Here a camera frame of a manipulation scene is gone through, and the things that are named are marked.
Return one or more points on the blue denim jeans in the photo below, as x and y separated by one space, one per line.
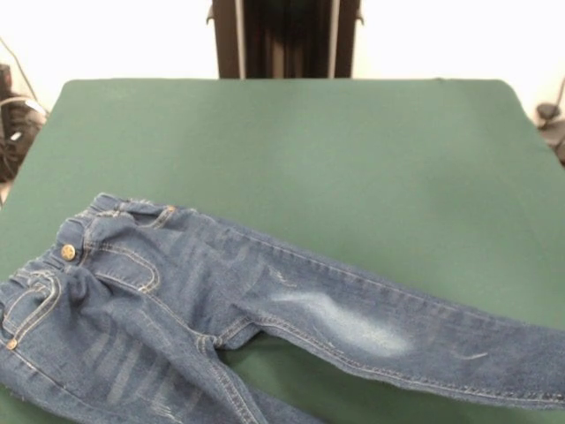
198 309

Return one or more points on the dark green table cloth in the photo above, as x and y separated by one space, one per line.
309 154

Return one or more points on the black wheeled chair base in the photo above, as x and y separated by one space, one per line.
547 111
13 128

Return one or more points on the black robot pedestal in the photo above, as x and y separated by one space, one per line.
287 40

